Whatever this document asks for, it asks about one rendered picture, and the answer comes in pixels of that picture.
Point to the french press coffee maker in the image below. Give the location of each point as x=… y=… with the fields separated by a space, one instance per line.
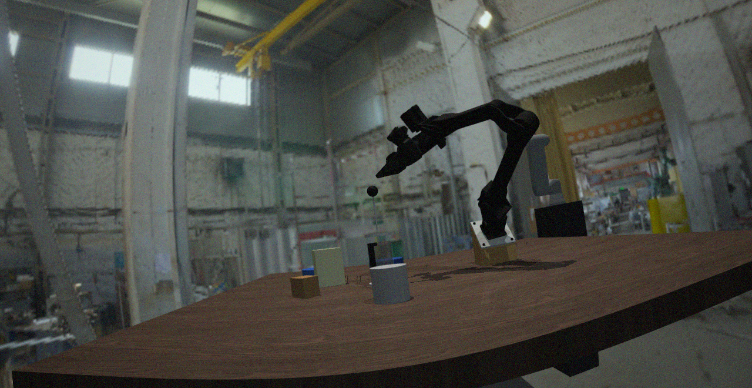
x=379 y=245

